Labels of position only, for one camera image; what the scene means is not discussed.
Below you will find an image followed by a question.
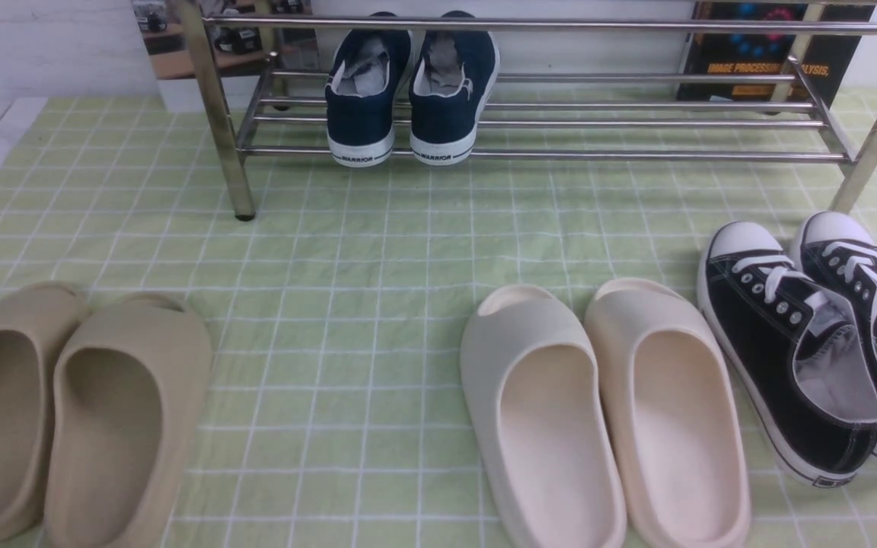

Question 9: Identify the metal shoe rack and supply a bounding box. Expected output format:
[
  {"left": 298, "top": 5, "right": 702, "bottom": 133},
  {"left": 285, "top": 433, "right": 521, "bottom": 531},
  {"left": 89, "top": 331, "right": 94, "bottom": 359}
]
[{"left": 178, "top": 1, "right": 877, "bottom": 221}]

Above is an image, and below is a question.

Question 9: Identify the left black lace sneaker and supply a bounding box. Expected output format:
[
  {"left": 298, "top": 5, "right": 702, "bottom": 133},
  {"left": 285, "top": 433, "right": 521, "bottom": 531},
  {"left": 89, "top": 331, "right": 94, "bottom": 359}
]
[{"left": 697, "top": 221, "right": 877, "bottom": 488}]

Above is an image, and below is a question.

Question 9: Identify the left tan foam slide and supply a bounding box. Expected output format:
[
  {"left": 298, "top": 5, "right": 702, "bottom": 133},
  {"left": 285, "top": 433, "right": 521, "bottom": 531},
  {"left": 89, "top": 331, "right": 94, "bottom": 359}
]
[{"left": 0, "top": 281, "right": 88, "bottom": 542}]

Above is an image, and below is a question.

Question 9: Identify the left cream foam slide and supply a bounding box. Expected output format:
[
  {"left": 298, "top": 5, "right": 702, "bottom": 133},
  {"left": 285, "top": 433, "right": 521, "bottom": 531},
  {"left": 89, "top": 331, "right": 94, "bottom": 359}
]
[{"left": 459, "top": 284, "right": 627, "bottom": 547}]

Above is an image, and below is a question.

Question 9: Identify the navy canvas shoe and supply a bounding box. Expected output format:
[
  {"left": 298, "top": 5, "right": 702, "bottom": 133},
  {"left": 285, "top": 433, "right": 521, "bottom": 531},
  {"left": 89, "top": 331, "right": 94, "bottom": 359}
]
[
  {"left": 408, "top": 29, "right": 500, "bottom": 167},
  {"left": 324, "top": 29, "right": 412, "bottom": 169}
]

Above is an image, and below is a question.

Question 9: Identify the right tan foam slide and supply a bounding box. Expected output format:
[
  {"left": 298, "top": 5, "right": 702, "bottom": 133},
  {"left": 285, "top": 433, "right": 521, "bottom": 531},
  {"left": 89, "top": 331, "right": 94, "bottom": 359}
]
[{"left": 44, "top": 292, "right": 213, "bottom": 547}]

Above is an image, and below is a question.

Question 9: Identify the wooden shelf with items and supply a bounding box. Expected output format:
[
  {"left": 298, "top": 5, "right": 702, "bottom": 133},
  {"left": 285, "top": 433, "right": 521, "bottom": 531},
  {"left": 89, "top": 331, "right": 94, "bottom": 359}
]
[{"left": 132, "top": 0, "right": 322, "bottom": 81}]

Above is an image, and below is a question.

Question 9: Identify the right cream foam slide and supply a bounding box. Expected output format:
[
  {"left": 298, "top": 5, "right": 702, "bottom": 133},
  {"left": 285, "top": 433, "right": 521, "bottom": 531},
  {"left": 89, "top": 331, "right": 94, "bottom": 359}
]
[{"left": 584, "top": 278, "right": 751, "bottom": 547}]

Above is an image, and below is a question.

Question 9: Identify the cream foam slide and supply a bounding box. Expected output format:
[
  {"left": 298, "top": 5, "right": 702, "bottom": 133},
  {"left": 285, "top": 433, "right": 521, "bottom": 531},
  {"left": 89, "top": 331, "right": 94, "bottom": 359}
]
[
  {"left": 459, "top": 284, "right": 627, "bottom": 547},
  {"left": 584, "top": 278, "right": 751, "bottom": 547}
]

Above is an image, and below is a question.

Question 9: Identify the green checked tablecloth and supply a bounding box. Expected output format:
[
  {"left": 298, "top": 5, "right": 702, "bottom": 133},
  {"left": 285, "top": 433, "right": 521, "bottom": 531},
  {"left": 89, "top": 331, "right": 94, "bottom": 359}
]
[{"left": 0, "top": 97, "right": 841, "bottom": 547}]

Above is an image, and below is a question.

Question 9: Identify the tan foam slide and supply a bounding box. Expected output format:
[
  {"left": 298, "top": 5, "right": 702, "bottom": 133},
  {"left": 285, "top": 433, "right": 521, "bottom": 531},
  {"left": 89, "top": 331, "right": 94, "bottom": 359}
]
[
  {"left": 0, "top": 281, "right": 88, "bottom": 542},
  {"left": 44, "top": 292, "right": 213, "bottom": 547}
]

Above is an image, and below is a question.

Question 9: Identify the black image processing book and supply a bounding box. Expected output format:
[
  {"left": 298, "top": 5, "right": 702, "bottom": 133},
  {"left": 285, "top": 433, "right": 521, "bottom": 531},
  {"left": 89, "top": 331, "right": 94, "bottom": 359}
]
[{"left": 675, "top": 2, "right": 862, "bottom": 105}]

